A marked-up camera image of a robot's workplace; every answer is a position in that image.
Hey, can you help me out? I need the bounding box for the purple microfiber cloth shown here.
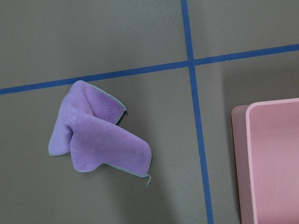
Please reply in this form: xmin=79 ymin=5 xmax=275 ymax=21
xmin=48 ymin=80 xmax=152 ymax=178

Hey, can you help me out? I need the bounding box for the pink plastic bin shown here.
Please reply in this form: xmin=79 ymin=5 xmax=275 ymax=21
xmin=231 ymin=98 xmax=299 ymax=224

